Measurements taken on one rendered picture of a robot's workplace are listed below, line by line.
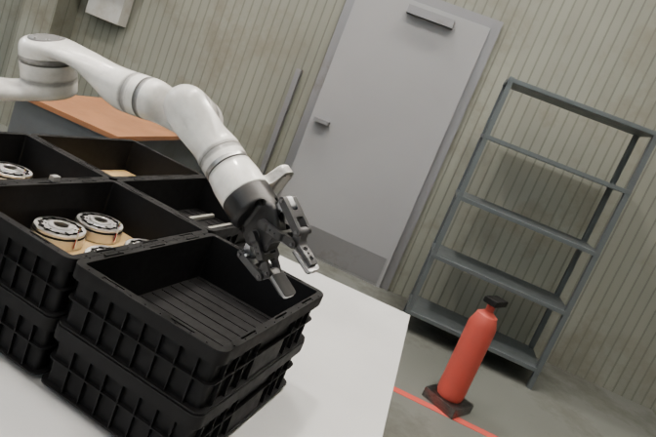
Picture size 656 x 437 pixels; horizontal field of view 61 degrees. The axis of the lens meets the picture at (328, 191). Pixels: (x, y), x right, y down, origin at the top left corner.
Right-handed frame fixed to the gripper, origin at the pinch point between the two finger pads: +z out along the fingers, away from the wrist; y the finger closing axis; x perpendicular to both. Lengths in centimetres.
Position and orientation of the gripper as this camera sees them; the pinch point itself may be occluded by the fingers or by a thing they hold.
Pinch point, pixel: (296, 275)
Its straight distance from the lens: 76.4
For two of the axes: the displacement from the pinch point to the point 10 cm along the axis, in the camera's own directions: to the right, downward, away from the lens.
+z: 5.4, 7.6, -3.6
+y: 5.4, -6.4, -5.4
